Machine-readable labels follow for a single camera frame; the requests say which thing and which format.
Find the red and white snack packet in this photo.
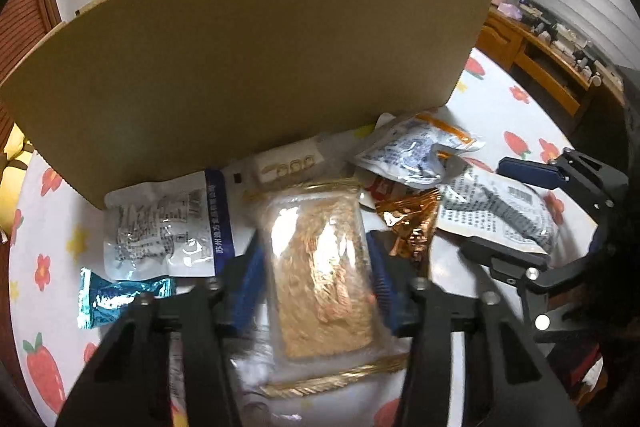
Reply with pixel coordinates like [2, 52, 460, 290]
[360, 172, 403, 210]

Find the wooden desk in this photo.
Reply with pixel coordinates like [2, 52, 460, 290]
[475, 7, 626, 132]

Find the brown slatted wooden door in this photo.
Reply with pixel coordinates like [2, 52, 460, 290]
[0, 0, 63, 132]

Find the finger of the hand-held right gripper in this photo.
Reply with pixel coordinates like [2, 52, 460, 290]
[497, 148, 629, 216]
[459, 239, 576, 293]

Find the dark patterned clothing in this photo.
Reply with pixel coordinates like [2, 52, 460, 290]
[550, 342, 608, 408]

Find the strawberry and flower printed cloth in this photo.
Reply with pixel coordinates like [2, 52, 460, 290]
[7, 47, 608, 427]

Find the white orange-edged snack pouch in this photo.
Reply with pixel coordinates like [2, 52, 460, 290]
[350, 113, 486, 185]

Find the clear gold-edged crispy snack packet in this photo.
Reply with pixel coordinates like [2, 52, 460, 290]
[243, 179, 416, 400]

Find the brown cardboard box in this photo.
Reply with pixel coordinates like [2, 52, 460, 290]
[0, 0, 496, 211]

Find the copper foil snack wrapper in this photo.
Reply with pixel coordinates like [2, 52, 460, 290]
[375, 188, 441, 263]

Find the yellow plush toy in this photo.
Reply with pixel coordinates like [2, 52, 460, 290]
[0, 124, 37, 233]

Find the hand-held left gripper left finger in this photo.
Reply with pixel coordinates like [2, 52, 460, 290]
[55, 247, 267, 427]

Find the white and blue snack pouch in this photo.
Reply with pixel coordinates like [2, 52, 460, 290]
[102, 169, 256, 280]

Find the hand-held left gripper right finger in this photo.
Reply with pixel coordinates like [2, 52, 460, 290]
[366, 231, 583, 427]

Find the small white cake packet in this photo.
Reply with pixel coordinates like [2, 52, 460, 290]
[252, 142, 326, 188]

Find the white text-printed snack pouch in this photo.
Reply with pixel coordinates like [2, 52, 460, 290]
[435, 164, 560, 258]

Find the teal foil candy wrapper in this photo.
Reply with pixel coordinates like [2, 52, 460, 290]
[77, 268, 176, 332]

